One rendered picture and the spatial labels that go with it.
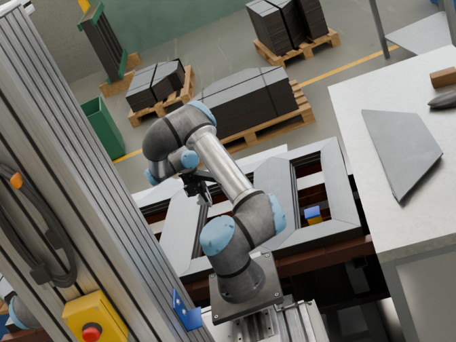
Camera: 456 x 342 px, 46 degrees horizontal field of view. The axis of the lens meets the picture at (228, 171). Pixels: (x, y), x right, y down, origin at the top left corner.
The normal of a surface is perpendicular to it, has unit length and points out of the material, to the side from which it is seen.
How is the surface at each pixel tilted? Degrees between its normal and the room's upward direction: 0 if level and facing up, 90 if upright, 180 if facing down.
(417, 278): 0
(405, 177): 0
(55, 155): 90
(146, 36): 90
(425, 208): 0
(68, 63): 90
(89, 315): 90
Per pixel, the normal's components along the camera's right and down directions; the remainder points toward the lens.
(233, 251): 0.39, 0.29
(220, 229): -0.48, -0.74
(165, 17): 0.07, 0.45
